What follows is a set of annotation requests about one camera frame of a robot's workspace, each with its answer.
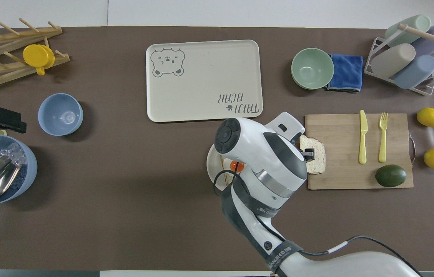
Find white bread slice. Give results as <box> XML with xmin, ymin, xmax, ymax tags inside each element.
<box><xmin>299</xmin><ymin>135</ymin><xmax>327</xmax><ymax>175</ymax></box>

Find white round plate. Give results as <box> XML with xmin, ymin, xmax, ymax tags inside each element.
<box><xmin>206</xmin><ymin>144</ymin><xmax>241</xmax><ymax>192</ymax></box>

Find wooden cutting board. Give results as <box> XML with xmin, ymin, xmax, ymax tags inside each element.
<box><xmin>304</xmin><ymin>113</ymin><xmax>416</xmax><ymax>191</ymax></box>

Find yellow plastic knife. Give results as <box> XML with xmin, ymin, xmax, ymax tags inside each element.
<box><xmin>358</xmin><ymin>110</ymin><xmax>369</xmax><ymax>165</ymax></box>

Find yellow plastic fork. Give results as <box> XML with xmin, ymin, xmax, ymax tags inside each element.
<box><xmin>378</xmin><ymin>112</ymin><xmax>389</xmax><ymax>164</ymax></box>

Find bread slice with filling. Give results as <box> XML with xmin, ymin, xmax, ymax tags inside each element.
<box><xmin>219</xmin><ymin>155</ymin><xmax>237</xmax><ymax>186</ymax></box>

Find green avocado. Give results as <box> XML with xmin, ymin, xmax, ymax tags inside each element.
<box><xmin>375</xmin><ymin>164</ymin><xmax>408</xmax><ymax>188</ymax></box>

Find green bowl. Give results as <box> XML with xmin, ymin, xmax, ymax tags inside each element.
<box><xmin>291</xmin><ymin>48</ymin><xmax>335</xmax><ymax>90</ymax></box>

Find blue cloth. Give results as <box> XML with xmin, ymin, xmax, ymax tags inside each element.
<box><xmin>324</xmin><ymin>53</ymin><xmax>364</xmax><ymax>93</ymax></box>

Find beige cup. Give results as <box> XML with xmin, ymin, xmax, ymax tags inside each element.
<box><xmin>371</xmin><ymin>43</ymin><xmax>416</xmax><ymax>80</ymax></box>

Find cream tray with bear print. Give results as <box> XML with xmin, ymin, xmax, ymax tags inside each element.
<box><xmin>146</xmin><ymin>40</ymin><xmax>264</xmax><ymax>123</ymax></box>

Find grey-blue cup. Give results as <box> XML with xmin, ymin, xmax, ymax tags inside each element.
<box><xmin>392</xmin><ymin>54</ymin><xmax>434</xmax><ymax>90</ymax></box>

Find green cup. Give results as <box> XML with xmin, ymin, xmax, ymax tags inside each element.
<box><xmin>384</xmin><ymin>14</ymin><xmax>432</xmax><ymax>48</ymax></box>

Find blue bowl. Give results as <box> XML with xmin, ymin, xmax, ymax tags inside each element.
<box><xmin>38</xmin><ymin>93</ymin><xmax>84</xmax><ymax>137</ymax></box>

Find blue ice bucket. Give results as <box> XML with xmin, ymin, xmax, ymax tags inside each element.
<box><xmin>0</xmin><ymin>134</ymin><xmax>38</xmax><ymax>205</ymax></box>

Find yellow cup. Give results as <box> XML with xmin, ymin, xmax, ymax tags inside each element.
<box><xmin>22</xmin><ymin>44</ymin><xmax>55</xmax><ymax>76</ymax></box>

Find clear ice cubes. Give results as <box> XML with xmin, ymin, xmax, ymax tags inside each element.
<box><xmin>0</xmin><ymin>142</ymin><xmax>24</xmax><ymax>167</ymax></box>

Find black cable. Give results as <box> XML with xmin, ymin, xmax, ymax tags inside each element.
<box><xmin>213</xmin><ymin>162</ymin><xmax>241</xmax><ymax>197</ymax></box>
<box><xmin>256</xmin><ymin>215</ymin><xmax>422</xmax><ymax>277</ymax></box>

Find white wire cup rack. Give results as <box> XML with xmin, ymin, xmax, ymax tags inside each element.
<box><xmin>363</xmin><ymin>24</ymin><xmax>434</xmax><ymax>96</ymax></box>

